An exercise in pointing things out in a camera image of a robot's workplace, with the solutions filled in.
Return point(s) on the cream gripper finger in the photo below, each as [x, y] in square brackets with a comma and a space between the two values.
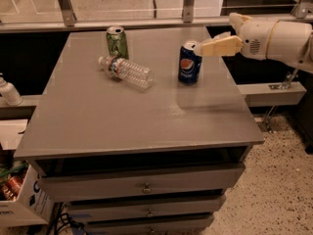
[236, 20]
[224, 44]

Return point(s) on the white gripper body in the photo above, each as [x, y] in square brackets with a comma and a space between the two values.
[255, 39]

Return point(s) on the blue pepsi can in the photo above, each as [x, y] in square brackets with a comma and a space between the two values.
[189, 63]

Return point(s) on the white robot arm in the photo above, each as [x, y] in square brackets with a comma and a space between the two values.
[290, 43]

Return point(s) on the green soda can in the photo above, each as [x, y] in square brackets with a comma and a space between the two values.
[117, 41]

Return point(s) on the orange can in box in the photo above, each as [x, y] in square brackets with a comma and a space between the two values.
[12, 187]

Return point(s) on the clear plastic water bottle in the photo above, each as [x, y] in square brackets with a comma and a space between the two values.
[124, 70]

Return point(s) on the top grey drawer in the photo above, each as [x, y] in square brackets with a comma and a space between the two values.
[142, 183]

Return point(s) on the grey drawer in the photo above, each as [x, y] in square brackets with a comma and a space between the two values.
[147, 208]
[142, 183]
[150, 226]

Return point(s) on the grey drawer cabinet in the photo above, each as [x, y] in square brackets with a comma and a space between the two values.
[86, 123]

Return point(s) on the bottom grey drawer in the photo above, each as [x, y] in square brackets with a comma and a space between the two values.
[150, 226]

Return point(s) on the middle grey drawer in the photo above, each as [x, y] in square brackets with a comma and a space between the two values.
[147, 208]

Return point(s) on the white plastic bottle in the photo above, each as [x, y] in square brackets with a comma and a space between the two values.
[9, 92]

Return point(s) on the white cardboard box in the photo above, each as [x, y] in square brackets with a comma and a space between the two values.
[32, 206]

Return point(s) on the middle metal bracket post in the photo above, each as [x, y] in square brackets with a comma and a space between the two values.
[188, 11]

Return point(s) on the metal bracket post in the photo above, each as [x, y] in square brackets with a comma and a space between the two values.
[302, 9]
[68, 14]
[188, 11]

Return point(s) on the right metal bracket post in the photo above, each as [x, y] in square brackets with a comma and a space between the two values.
[302, 9]

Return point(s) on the left metal bracket post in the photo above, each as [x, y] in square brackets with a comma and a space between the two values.
[68, 14]

